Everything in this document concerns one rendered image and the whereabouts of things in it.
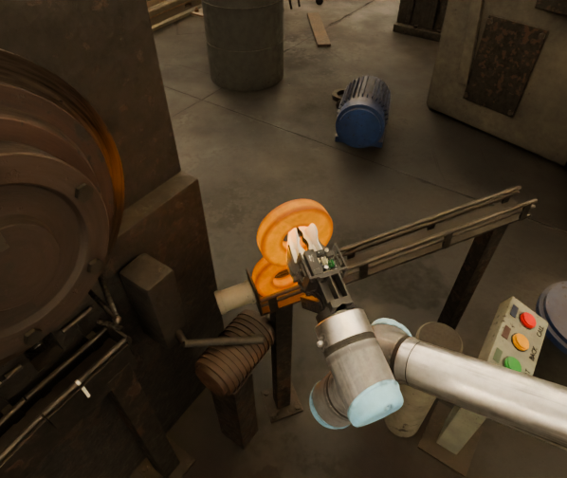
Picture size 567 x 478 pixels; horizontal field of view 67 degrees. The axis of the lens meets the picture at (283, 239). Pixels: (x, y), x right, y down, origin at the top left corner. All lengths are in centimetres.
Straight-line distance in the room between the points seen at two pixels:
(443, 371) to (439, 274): 132
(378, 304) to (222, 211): 96
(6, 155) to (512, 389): 74
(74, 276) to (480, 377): 64
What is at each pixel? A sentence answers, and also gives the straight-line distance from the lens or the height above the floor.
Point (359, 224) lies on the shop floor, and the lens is 224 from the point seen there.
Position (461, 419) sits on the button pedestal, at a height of 23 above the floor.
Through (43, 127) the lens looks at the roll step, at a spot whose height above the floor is 122.
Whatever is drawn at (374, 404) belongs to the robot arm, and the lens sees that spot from 69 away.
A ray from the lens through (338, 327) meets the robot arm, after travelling 70.
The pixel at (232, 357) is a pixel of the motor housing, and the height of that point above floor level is 53.
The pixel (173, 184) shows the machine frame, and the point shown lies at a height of 87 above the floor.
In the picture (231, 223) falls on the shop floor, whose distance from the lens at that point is 222.
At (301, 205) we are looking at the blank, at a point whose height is 98.
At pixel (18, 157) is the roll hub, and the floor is 123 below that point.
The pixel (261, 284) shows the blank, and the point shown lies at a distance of 102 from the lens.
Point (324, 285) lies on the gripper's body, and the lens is 74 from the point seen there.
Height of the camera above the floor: 150
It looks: 45 degrees down
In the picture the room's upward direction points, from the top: straight up
